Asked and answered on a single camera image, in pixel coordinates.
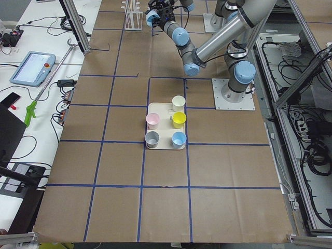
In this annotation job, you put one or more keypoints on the aluminium frame post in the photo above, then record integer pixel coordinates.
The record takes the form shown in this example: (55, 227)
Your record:
(71, 13)

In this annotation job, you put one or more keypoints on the black power adapter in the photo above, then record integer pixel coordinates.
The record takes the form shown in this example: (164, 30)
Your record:
(66, 83)

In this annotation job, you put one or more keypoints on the green handled reacher grabber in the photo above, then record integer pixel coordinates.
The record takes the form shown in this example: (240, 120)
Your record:
(30, 110)

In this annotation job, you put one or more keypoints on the light blue plastic cup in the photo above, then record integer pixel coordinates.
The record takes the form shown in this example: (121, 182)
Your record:
(150, 16)

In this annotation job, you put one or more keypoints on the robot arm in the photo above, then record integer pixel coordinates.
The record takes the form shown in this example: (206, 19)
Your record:
(253, 15)
(234, 23)

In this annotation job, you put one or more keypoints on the black smartphone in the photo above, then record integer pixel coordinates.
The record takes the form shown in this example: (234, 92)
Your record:
(10, 100)

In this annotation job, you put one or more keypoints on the grey plastic cup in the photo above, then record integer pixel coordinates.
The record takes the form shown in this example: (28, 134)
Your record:
(152, 139)

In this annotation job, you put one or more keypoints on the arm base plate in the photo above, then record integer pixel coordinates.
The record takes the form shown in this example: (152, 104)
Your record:
(213, 23)
(226, 99)

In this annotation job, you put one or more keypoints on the cream plastic tray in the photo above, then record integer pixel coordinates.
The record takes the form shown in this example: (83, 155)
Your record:
(165, 128)

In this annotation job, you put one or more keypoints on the teach pendant tablet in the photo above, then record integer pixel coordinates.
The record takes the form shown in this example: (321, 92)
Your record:
(34, 69)

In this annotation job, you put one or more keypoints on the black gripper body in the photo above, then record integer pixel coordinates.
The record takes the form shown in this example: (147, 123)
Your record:
(160, 23)

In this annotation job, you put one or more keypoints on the white wire cup rack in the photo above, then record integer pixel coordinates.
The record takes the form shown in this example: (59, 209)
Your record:
(133, 15)

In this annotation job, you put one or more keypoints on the yellow plastic cup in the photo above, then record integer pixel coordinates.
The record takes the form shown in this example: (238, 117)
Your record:
(178, 120)

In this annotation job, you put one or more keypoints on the white plastic cup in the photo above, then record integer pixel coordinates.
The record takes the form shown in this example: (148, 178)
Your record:
(178, 103)

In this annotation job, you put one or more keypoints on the pink plastic cup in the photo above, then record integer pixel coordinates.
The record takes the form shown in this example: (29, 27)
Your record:
(152, 120)

